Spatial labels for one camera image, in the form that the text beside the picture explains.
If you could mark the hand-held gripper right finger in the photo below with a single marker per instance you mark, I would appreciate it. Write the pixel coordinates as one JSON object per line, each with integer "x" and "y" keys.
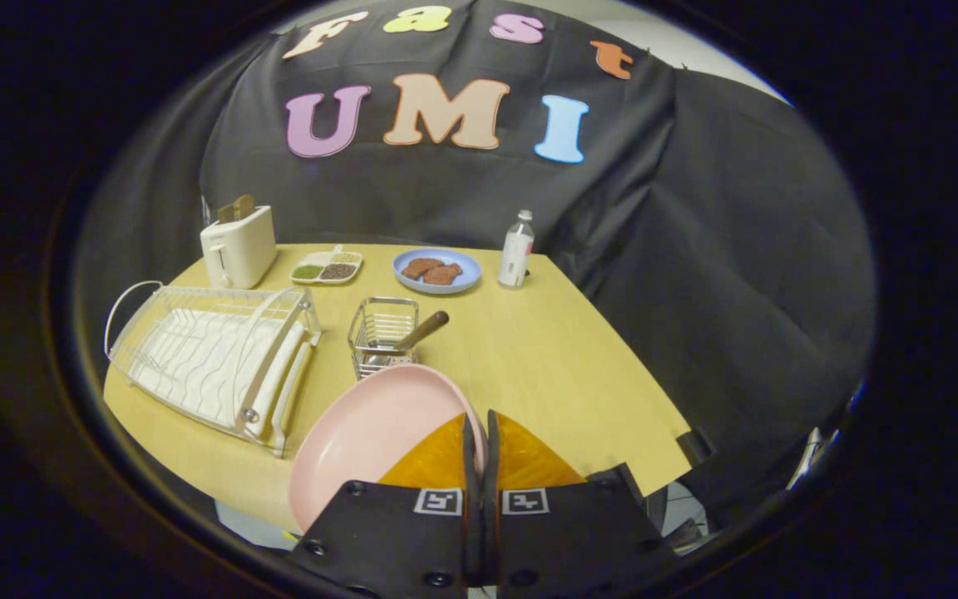
{"x": 579, "y": 541}

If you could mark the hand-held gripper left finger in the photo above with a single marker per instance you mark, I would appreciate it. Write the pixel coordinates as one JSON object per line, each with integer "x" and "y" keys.
{"x": 387, "y": 541}

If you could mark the pink plate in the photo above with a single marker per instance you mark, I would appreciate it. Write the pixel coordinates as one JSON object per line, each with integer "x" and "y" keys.
{"x": 371, "y": 433}

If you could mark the white dish rack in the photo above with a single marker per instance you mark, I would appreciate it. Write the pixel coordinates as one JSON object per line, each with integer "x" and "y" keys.
{"x": 213, "y": 358}

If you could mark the white divided seed dish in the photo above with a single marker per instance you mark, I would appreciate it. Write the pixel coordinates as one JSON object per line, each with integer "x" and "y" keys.
{"x": 327, "y": 268}

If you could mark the blue plate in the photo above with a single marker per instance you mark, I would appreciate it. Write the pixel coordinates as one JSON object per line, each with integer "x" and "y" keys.
{"x": 466, "y": 268}

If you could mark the brown bread slice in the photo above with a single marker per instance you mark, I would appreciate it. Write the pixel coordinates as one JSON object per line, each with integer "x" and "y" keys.
{"x": 417, "y": 266}
{"x": 444, "y": 276}

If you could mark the clear plastic bottle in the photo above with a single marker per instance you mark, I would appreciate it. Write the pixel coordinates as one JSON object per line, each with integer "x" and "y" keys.
{"x": 516, "y": 254}

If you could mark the white toaster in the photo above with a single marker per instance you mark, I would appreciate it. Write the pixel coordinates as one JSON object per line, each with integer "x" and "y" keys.
{"x": 242, "y": 249}

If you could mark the toast slice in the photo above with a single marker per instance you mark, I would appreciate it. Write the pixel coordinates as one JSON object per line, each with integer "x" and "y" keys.
{"x": 238, "y": 208}

